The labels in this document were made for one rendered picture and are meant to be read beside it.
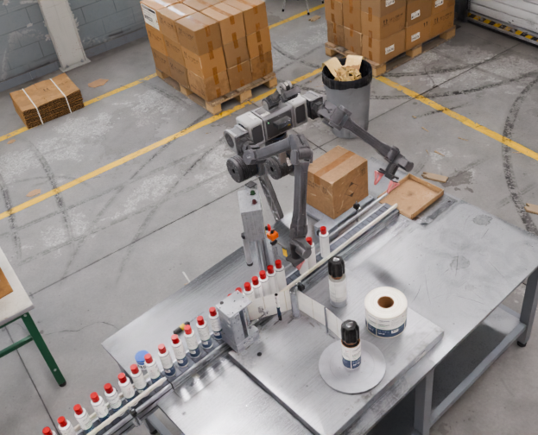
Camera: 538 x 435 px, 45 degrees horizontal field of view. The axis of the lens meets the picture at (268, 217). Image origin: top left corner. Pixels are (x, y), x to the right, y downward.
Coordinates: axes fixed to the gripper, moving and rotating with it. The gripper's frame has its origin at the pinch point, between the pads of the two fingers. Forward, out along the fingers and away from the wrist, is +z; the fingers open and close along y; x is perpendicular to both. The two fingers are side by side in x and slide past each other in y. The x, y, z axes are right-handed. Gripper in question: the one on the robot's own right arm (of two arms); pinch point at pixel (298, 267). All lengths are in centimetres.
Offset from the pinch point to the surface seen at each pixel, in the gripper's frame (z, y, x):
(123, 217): 101, 6, 233
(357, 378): 13, -23, -61
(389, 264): 19, 46, -20
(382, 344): 14, 0, -56
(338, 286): -1.6, 3.7, -25.1
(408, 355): 14, 3, -68
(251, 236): -30.0, -18.8, 8.7
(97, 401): -4, -117, 4
